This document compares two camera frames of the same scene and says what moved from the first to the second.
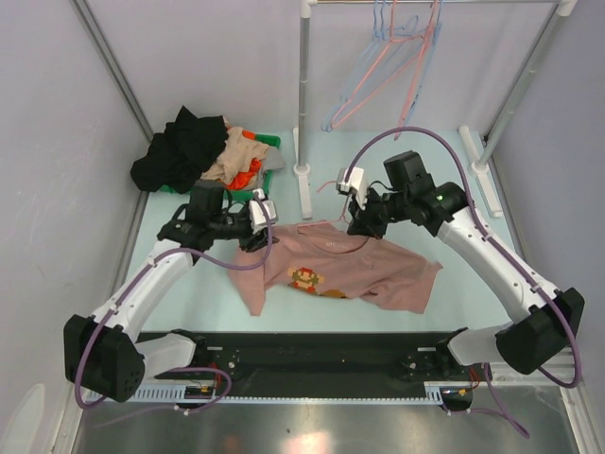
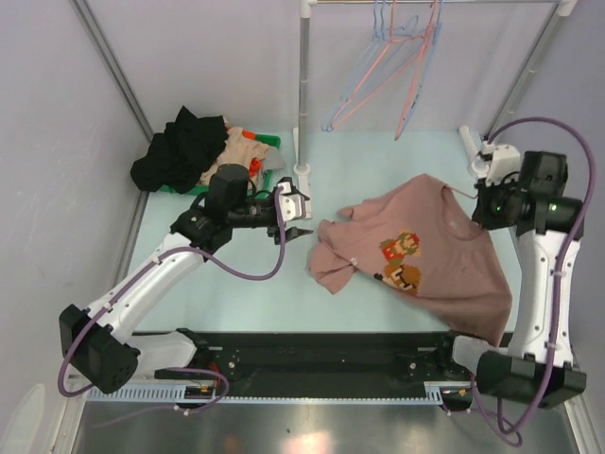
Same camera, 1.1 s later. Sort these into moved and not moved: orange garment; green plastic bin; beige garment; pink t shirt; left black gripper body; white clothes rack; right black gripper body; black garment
Moved: right black gripper body; left black gripper body; pink t shirt
Not moved: orange garment; black garment; white clothes rack; beige garment; green plastic bin
